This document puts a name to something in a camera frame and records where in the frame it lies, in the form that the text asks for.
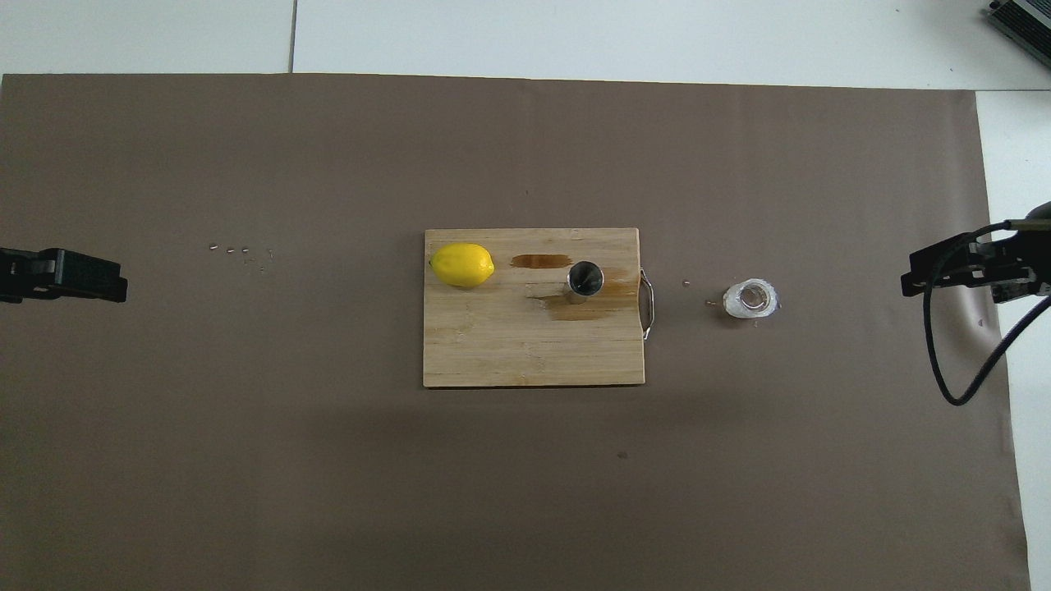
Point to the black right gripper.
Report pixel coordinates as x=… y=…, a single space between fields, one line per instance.
x=1014 y=254

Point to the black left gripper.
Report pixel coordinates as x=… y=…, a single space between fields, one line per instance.
x=25 y=275

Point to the clear textured glass cup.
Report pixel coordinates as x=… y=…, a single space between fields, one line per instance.
x=750 y=300

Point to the steel double jigger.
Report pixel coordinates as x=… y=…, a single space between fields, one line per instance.
x=585 y=277

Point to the grey metal device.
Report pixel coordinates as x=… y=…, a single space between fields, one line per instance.
x=1026 y=18

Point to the brown paper table mat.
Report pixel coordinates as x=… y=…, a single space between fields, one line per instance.
x=328 y=460

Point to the yellow lemon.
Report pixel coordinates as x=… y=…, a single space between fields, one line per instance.
x=461 y=265

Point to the wooden cutting board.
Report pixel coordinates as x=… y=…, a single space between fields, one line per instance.
x=493 y=353

